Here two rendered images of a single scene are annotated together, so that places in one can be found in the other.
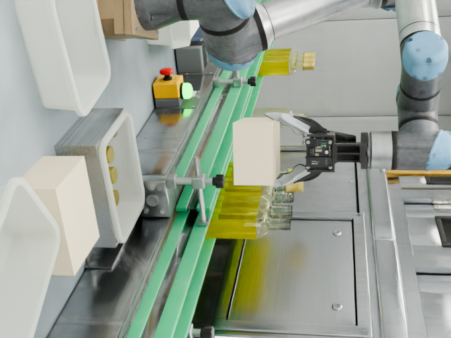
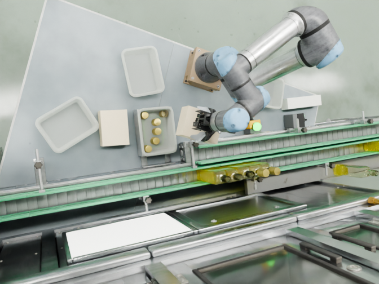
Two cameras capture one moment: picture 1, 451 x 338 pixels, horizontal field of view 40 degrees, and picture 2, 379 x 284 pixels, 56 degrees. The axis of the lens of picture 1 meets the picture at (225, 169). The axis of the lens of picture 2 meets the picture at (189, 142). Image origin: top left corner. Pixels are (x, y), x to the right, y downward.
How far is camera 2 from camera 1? 140 cm
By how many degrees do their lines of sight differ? 59
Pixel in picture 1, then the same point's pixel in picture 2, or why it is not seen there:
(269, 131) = (187, 109)
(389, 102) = not seen: outside the picture
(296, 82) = not seen: outside the picture
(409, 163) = (219, 124)
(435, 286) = (281, 240)
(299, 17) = (261, 72)
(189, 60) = (289, 121)
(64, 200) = (105, 117)
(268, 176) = (182, 131)
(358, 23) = not seen: outside the picture
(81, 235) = (114, 135)
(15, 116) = (110, 91)
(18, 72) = (117, 78)
